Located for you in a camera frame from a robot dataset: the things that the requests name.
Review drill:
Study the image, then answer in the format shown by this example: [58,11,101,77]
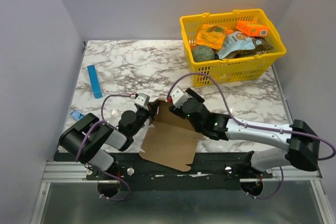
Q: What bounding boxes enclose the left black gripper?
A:
[130,101,160,136]

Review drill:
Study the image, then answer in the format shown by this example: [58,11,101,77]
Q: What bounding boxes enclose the dark brown snack bag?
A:
[226,37,273,59]

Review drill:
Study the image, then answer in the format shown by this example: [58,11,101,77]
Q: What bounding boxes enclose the small blue block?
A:
[70,110,85,122]

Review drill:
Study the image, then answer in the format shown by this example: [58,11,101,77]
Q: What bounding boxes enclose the orange snack pouch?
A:
[196,24,227,50]

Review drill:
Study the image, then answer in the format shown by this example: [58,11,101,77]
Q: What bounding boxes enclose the light blue snack bag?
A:
[217,31,256,60]

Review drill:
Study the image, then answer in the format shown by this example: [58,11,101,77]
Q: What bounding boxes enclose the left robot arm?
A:
[59,102,159,179]

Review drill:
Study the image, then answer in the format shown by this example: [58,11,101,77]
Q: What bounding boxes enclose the orange carton box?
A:
[236,20,269,37]

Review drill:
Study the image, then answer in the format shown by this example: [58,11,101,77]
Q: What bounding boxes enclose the aluminium frame rail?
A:
[32,162,332,223]

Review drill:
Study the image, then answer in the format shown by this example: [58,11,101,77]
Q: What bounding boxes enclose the green round melon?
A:
[192,45,215,62]

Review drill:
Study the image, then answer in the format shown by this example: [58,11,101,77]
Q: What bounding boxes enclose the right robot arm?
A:
[169,88,319,178]

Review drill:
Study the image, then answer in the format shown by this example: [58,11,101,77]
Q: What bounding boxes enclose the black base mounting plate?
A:
[85,152,281,195]

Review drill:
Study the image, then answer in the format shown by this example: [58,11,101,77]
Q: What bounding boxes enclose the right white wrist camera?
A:
[169,88,192,108]

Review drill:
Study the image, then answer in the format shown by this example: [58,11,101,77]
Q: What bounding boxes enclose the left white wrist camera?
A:
[133,93,150,110]

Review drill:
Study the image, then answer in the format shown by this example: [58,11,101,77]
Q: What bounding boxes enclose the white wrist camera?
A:
[169,88,192,108]
[133,93,150,110]

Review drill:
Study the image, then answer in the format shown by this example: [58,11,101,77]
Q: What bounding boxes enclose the long blue bar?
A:
[87,65,102,99]

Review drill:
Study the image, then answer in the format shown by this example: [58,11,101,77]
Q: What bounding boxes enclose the brown cardboard box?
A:
[139,99,203,172]

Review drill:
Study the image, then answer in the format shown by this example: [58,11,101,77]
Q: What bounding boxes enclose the yellow plastic basket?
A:
[180,8,287,83]

